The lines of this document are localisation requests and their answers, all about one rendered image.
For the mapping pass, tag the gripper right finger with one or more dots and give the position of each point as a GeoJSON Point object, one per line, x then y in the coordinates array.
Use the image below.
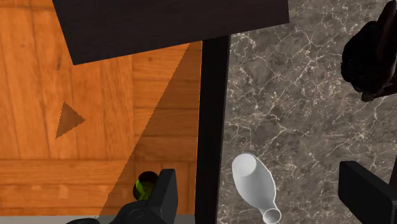
{"type": "Point", "coordinates": [363, 194]}

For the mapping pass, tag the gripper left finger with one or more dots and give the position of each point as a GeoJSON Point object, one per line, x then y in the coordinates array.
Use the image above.
{"type": "Point", "coordinates": [162, 198]}

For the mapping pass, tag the green and black round object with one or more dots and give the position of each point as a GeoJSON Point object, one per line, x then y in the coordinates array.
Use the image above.
{"type": "Point", "coordinates": [143, 187]}

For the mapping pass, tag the white vase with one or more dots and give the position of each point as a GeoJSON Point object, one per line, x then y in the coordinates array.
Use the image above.
{"type": "Point", "coordinates": [255, 183]}

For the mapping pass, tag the black figure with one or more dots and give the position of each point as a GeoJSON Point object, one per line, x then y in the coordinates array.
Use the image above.
{"type": "Point", "coordinates": [370, 59]}

